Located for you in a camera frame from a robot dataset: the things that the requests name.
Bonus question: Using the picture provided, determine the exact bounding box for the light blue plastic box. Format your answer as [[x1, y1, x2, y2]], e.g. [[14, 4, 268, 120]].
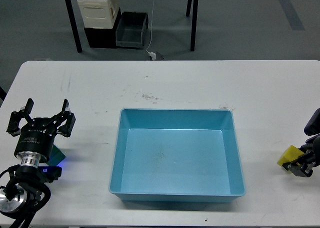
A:
[[109, 109, 246, 203]]

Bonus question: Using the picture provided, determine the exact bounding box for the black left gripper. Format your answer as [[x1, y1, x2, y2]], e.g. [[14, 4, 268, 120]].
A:
[[6, 98, 76, 163]]

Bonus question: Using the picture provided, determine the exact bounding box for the yellow cube block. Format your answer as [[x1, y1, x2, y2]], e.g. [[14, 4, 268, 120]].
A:
[[277, 145, 305, 176]]

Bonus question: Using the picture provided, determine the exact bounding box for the green cube block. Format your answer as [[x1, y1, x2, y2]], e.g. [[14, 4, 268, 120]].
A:
[[46, 145, 66, 166]]

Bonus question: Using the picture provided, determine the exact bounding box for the white power adapter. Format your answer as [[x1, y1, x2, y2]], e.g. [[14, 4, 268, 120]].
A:
[[148, 52, 157, 61]]

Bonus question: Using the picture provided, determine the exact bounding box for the black table leg right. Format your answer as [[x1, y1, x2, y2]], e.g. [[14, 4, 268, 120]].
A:
[[190, 0, 199, 52]]

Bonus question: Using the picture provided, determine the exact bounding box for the cream plastic crate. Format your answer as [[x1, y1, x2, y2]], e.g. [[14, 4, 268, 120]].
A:
[[77, 0, 120, 29]]

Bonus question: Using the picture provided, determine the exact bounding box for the black table leg left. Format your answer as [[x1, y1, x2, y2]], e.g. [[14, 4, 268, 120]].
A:
[[64, 0, 82, 53]]

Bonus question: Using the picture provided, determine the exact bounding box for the black crate under cream crate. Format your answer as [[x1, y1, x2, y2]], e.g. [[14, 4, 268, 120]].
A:
[[84, 9, 122, 49]]

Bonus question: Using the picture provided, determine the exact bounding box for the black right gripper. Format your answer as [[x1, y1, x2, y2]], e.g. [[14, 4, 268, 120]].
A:
[[282, 108, 320, 177]]

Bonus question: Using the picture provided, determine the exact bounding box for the thin white cable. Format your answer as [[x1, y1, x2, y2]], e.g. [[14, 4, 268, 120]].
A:
[[145, 0, 155, 54]]

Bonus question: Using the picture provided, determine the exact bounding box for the black table leg far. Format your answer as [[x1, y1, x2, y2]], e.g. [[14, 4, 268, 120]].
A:
[[185, 0, 193, 17]]

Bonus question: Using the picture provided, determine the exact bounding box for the black table leg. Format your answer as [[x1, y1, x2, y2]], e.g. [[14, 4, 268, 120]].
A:
[[185, 0, 193, 17], [64, 0, 82, 53], [190, 0, 199, 52]]

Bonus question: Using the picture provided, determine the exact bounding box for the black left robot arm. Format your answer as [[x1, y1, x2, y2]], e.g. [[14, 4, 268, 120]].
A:
[[0, 98, 76, 227]]

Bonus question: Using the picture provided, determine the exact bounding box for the grey plastic bin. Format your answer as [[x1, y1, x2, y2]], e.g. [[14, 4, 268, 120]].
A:
[[115, 12, 149, 49]]

